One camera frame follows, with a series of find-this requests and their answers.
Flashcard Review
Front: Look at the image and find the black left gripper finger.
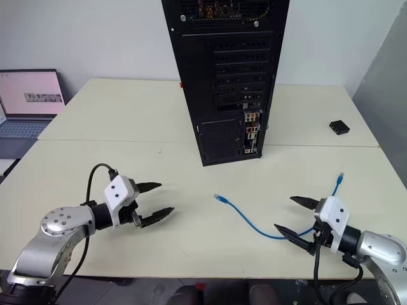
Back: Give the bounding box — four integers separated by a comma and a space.
139, 206, 176, 229
136, 182, 163, 194

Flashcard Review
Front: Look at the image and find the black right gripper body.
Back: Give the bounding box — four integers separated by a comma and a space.
309, 198, 334, 255

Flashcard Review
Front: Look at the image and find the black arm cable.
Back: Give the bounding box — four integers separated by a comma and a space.
53, 163, 119, 301
312, 241, 365, 305

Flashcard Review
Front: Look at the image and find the blue ethernet cable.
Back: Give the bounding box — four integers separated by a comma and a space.
212, 172, 346, 240

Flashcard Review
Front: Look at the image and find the grey partition panel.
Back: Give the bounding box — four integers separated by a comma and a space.
350, 0, 407, 195

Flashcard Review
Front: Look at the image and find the small black adapter box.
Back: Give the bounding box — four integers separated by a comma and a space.
328, 119, 352, 136

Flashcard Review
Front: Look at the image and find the open laptop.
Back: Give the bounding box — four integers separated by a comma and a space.
0, 68, 67, 140

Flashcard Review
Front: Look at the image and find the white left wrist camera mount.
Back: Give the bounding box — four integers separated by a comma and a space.
103, 174, 138, 230

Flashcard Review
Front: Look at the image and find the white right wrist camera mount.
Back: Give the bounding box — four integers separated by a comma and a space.
314, 196, 351, 254

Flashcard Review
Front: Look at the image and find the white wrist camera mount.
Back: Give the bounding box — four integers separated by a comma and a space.
103, 174, 138, 230
314, 196, 351, 254

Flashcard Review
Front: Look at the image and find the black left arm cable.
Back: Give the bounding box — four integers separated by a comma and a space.
53, 163, 119, 301

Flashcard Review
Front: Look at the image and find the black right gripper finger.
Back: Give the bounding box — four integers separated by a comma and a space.
289, 195, 320, 211
273, 224, 315, 255

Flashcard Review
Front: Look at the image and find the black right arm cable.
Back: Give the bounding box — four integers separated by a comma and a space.
312, 241, 365, 305

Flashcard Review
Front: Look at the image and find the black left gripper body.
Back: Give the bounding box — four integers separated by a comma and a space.
118, 179, 142, 229

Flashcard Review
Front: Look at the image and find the black computer tower case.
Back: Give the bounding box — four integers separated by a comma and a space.
160, 0, 291, 167

